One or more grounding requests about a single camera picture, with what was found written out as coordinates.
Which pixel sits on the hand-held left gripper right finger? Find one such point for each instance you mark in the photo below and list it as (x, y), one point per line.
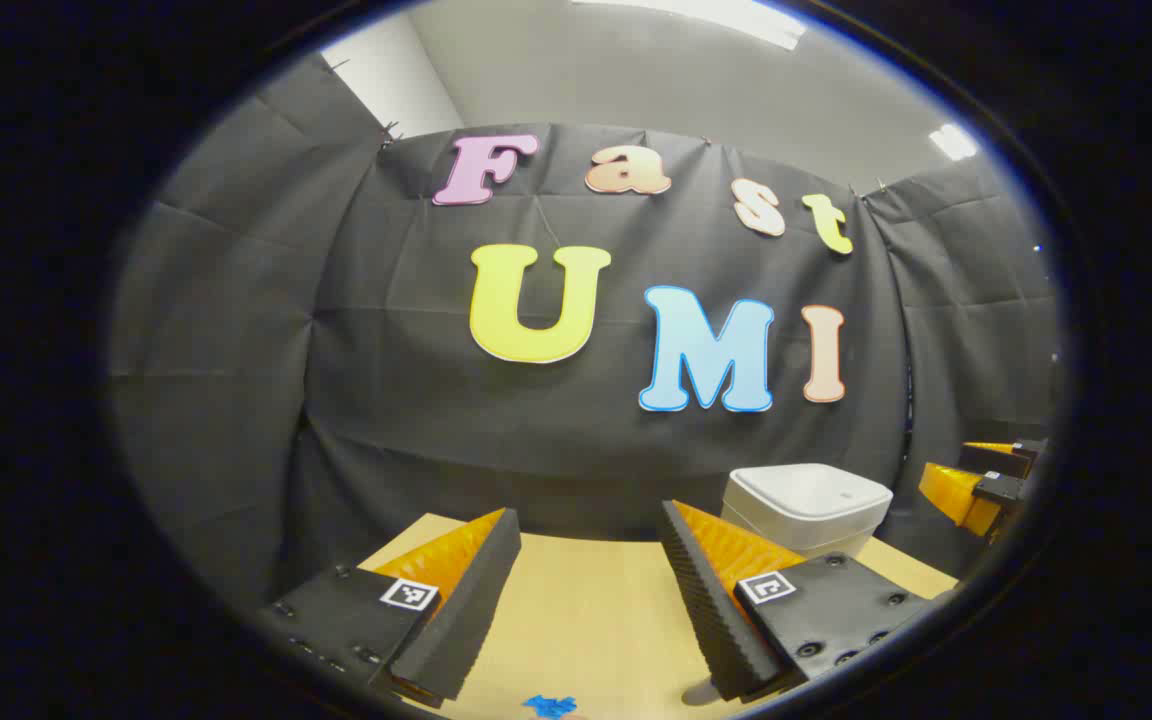
(711, 610)

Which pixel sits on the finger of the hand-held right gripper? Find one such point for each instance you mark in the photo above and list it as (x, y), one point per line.
(951, 495)
(996, 458)

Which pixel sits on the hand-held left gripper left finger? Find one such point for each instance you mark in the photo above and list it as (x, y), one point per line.
(466, 600)

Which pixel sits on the blue paper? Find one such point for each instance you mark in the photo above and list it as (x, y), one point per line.
(548, 706)

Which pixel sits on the white desktop garbage bin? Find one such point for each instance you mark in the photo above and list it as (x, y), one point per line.
(806, 500)

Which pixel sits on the wooden desktop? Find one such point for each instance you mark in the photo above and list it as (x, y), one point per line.
(586, 620)

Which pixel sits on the black backdrop cloth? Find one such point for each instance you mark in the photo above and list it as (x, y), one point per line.
(386, 400)

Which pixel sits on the small ceiling light panel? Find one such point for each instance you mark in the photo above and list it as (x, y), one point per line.
(953, 141)

